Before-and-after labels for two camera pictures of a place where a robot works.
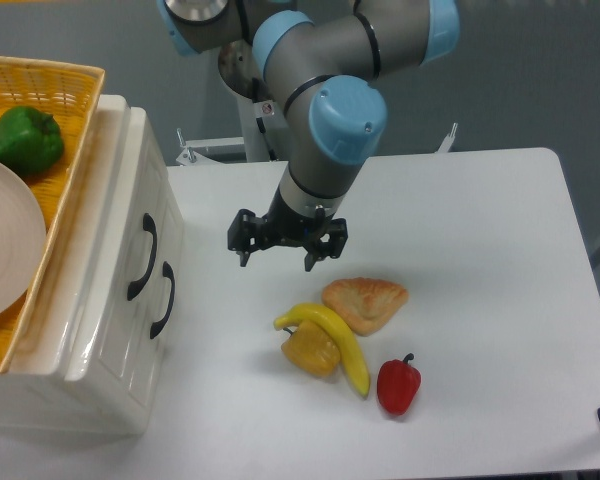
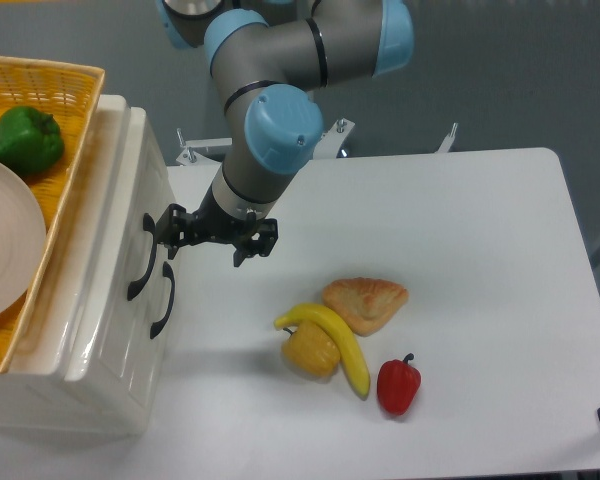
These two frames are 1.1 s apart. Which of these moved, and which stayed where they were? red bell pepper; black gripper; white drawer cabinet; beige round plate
Moved: black gripper
Stayed: red bell pepper; beige round plate; white drawer cabinet
